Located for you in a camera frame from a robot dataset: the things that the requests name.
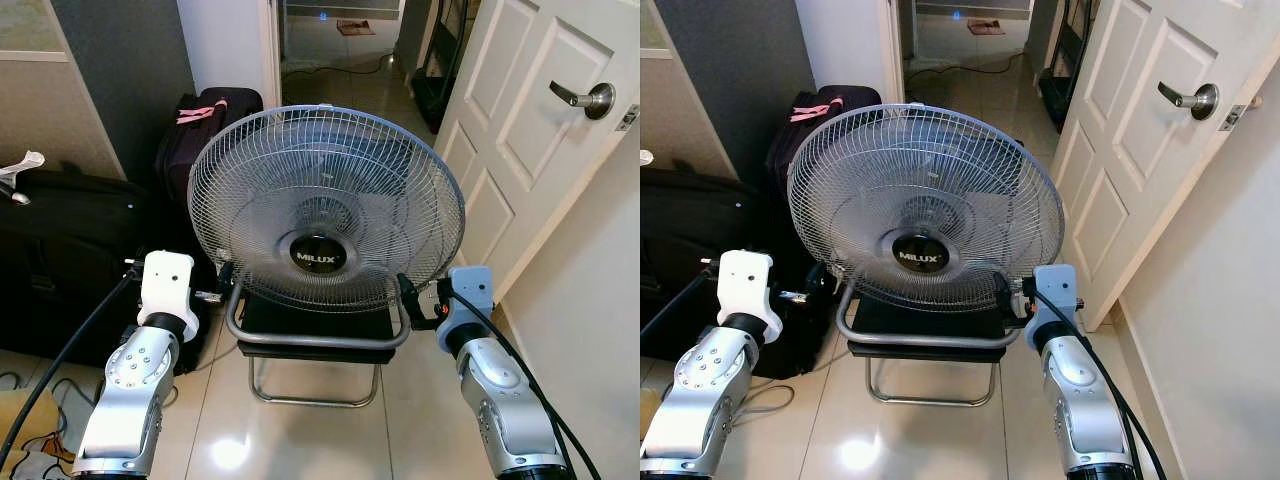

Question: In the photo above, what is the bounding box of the white panelled door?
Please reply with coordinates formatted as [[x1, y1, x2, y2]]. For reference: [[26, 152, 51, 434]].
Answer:
[[1050, 0, 1280, 333], [432, 0, 641, 301]]

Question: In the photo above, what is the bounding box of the silver lever door handle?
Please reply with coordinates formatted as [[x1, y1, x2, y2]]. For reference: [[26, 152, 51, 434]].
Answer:
[[549, 80, 616, 122], [1157, 80, 1221, 122]]

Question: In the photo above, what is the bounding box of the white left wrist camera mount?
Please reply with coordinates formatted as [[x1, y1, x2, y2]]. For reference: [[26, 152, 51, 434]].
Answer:
[[137, 250, 200, 336], [716, 249, 784, 336]]

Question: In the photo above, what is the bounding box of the black seat chrome chair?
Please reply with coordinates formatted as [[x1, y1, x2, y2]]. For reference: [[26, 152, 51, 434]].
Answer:
[[834, 283, 1013, 409], [225, 283, 413, 409]]

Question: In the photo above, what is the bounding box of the thin black hallway cable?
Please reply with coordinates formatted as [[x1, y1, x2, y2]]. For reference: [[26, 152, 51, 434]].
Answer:
[[905, 52, 1026, 79], [283, 52, 397, 79]]

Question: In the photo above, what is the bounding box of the grey floor cable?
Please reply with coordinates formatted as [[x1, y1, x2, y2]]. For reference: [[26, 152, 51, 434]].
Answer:
[[0, 370, 101, 476], [738, 383, 798, 418]]

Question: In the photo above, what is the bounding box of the silver Milux metal fan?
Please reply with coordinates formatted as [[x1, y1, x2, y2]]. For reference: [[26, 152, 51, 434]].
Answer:
[[187, 104, 467, 314], [786, 103, 1066, 314]]

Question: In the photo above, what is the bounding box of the black hallway shelf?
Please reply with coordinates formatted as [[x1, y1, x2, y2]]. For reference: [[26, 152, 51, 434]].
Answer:
[[1037, 0, 1096, 134], [410, 0, 473, 134]]

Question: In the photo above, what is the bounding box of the frosted glass window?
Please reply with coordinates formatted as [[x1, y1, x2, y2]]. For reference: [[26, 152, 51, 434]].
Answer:
[[640, 0, 669, 59], [0, 0, 69, 63]]

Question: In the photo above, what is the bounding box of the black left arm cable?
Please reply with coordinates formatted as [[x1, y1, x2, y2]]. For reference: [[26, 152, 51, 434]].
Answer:
[[640, 262, 723, 341], [0, 262, 143, 473]]

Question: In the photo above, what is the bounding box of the grey device with blue light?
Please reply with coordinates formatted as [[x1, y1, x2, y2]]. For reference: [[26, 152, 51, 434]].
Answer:
[[912, 0, 1033, 21], [284, 0, 403, 23]]

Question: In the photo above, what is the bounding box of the white door frame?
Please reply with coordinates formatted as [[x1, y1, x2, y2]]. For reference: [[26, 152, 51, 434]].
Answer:
[[258, 0, 285, 109], [880, 0, 907, 104]]

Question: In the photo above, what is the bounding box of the large black fabric bag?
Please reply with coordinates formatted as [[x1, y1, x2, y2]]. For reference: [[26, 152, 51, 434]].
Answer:
[[0, 163, 216, 376], [640, 163, 839, 381]]

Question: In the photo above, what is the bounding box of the dark purple suitcase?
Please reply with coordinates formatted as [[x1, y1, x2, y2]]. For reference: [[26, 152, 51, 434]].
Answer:
[[764, 85, 884, 206], [154, 86, 265, 216]]

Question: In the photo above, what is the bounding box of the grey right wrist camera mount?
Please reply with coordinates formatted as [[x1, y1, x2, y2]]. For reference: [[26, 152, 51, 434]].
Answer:
[[436, 265, 496, 353], [1024, 263, 1083, 351]]

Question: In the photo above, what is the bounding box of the pink ribbon tag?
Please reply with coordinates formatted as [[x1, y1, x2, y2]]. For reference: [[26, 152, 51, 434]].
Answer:
[[175, 99, 228, 126], [789, 98, 844, 124]]

